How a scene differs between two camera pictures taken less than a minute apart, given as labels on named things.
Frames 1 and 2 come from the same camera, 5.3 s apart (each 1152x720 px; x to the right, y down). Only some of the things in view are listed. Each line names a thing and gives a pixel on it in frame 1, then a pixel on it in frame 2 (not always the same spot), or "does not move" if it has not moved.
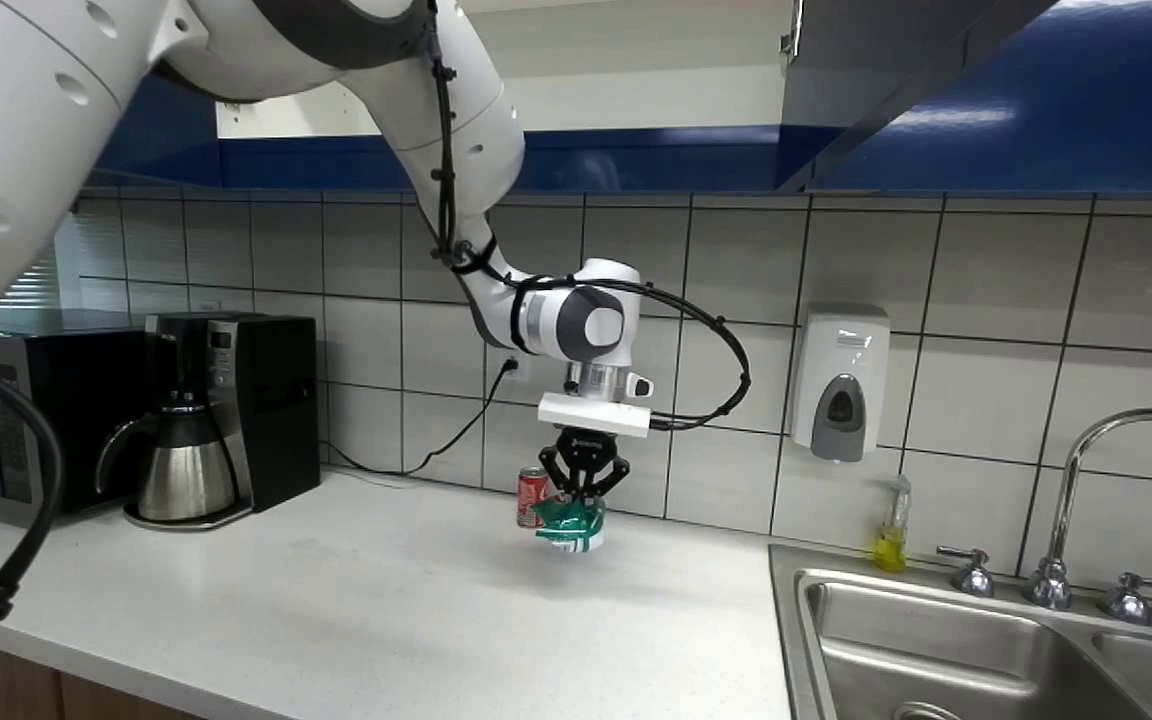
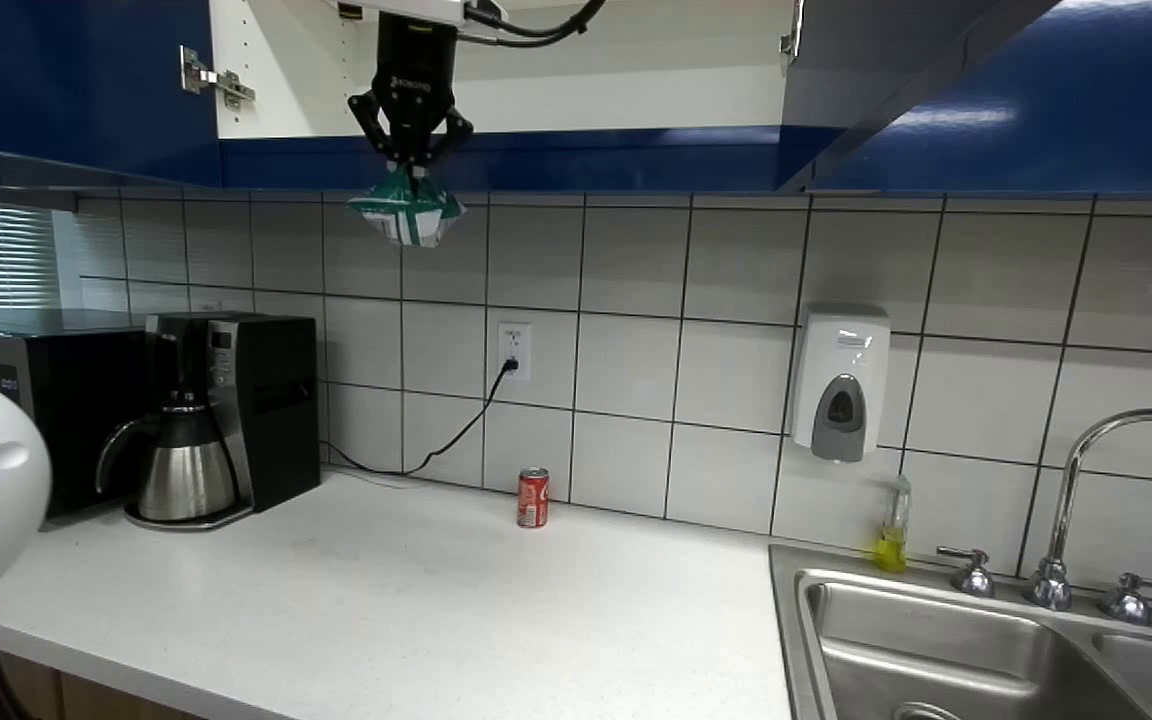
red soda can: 529,497 does not move
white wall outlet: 520,373 does not move
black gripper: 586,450 to 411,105
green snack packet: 570,519 to 411,206
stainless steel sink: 917,644 does not move
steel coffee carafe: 186,467 does not move
